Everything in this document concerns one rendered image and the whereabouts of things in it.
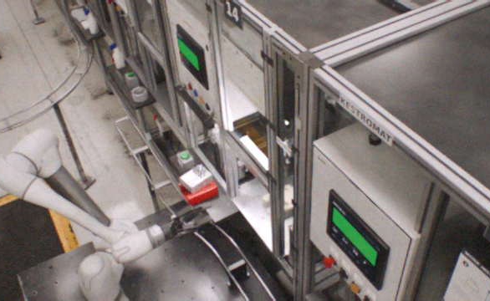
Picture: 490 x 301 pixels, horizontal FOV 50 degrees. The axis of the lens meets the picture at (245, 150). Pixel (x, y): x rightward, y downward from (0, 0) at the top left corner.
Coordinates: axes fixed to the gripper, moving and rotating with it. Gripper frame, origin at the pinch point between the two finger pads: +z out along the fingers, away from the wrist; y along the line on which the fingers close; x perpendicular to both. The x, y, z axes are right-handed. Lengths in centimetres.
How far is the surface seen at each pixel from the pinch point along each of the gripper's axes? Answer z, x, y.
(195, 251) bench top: -2.9, 16.9, -44.5
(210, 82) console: 20, 25, 46
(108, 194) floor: -22, 148, -112
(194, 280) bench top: -10.7, 1.5, -44.5
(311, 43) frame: 31, -31, 88
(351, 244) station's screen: 18, -71, 45
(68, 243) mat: -60, 118, -111
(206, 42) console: 21, 23, 66
